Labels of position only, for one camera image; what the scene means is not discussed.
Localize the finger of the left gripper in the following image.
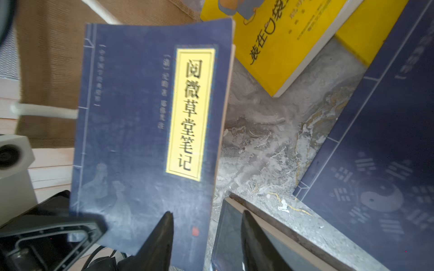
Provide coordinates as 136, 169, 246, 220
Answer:
1, 190, 107, 271

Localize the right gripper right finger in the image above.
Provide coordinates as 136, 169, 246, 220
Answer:
241, 210, 293, 271

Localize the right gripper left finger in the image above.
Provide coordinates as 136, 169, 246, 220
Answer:
118, 212, 174, 271

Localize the purple book yellow label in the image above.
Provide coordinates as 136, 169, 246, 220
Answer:
69, 18, 235, 271

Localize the brown canvas tote bag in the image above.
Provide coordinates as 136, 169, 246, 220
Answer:
9, 0, 201, 149

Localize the black wolf book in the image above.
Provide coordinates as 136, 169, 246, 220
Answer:
210, 192, 391, 271

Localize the blue book yellow label middle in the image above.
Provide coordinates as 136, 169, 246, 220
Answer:
294, 1, 434, 271

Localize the yellow book left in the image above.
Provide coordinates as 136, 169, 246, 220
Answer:
200, 0, 362, 98

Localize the yellow book right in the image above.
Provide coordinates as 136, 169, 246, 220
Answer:
335, 0, 409, 67

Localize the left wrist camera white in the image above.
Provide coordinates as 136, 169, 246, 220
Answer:
1, 134, 37, 225

